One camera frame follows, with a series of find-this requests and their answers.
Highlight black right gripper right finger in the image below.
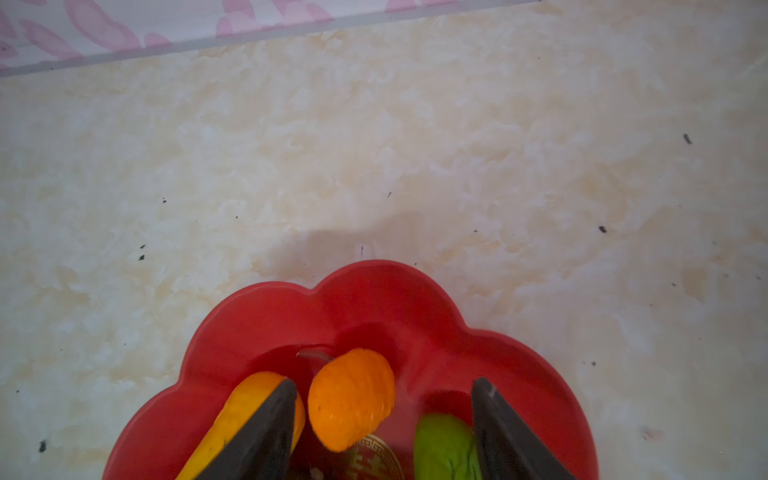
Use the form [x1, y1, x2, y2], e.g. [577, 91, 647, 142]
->
[471, 377, 575, 480]

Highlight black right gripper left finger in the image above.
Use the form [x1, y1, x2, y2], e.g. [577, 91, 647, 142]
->
[194, 377, 299, 480]

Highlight yellow fake mango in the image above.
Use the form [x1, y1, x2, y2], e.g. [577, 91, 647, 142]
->
[175, 371, 306, 480]

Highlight green fake mango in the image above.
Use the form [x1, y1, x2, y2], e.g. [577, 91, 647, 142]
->
[413, 413, 482, 480]

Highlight orange fake tangerine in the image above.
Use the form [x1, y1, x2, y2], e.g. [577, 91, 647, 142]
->
[308, 348, 396, 452]

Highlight red flower-shaped fruit bowl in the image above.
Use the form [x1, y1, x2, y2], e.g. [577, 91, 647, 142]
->
[104, 260, 599, 479]

